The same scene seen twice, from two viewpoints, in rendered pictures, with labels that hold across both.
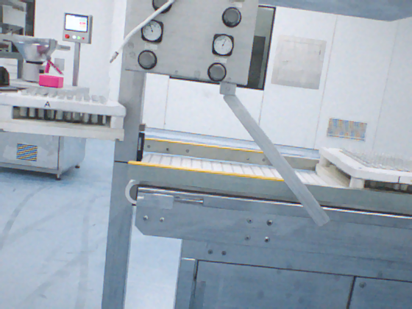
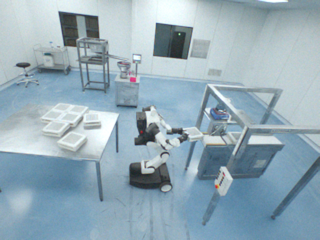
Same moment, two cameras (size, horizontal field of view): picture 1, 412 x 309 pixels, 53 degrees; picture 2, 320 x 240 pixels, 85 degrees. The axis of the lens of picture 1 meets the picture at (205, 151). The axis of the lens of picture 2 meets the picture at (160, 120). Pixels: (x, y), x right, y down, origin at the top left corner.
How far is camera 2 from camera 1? 2.06 m
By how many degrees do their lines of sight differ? 22
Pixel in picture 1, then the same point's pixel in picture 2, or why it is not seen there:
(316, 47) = (206, 43)
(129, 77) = (198, 124)
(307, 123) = (201, 70)
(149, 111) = (146, 68)
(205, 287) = (212, 155)
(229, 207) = (218, 147)
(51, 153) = (134, 101)
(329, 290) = (228, 154)
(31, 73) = (124, 75)
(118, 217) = (193, 143)
